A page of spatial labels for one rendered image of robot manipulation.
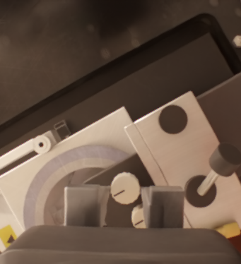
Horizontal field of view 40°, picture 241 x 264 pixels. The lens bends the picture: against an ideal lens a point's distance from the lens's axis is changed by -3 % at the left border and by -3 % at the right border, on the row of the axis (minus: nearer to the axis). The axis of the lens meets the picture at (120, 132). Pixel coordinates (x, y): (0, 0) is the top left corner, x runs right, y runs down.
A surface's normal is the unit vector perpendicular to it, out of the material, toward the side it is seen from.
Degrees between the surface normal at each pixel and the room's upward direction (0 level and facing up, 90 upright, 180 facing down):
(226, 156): 127
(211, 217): 90
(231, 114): 90
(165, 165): 90
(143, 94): 90
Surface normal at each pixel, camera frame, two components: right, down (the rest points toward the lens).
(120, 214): -0.02, 0.00
